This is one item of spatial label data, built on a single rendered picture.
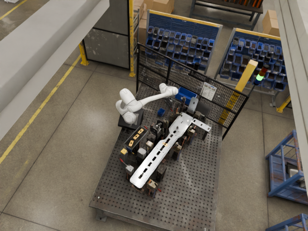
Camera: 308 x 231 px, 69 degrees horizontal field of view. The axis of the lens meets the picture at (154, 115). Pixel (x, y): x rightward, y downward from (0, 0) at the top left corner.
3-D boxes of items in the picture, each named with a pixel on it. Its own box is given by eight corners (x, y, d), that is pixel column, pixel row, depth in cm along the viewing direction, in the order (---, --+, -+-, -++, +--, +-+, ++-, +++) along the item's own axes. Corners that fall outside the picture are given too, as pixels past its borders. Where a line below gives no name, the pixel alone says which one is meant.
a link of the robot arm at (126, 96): (121, 117, 344) (113, 105, 345) (129, 111, 349) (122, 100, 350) (127, 105, 271) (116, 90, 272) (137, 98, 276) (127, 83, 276)
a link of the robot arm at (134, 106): (144, 106, 279) (138, 97, 279) (133, 112, 269) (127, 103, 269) (140, 109, 290) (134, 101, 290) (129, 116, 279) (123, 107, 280)
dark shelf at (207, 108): (205, 117, 348) (206, 116, 346) (157, 91, 374) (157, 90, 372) (211, 108, 360) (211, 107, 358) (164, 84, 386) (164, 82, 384)
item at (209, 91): (211, 101, 350) (217, 87, 325) (199, 95, 356) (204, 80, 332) (212, 101, 351) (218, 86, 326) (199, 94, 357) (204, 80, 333)
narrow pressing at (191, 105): (193, 114, 350) (198, 99, 323) (187, 110, 353) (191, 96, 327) (193, 113, 350) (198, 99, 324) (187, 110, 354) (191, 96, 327)
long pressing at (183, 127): (142, 190, 272) (142, 190, 271) (127, 180, 278) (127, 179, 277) (194, 118, 346) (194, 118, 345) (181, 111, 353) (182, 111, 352)
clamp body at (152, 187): (153, 200, 294) (155, 190, 266) (144, 193, 299) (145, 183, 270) (157, 193, 300) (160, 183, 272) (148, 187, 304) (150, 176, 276)
